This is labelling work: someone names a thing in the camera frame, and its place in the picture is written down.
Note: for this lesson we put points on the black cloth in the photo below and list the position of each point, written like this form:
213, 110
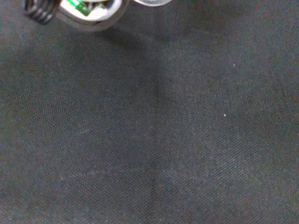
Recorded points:
149, 128

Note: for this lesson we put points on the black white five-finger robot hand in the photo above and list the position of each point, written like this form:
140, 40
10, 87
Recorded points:
93, 16

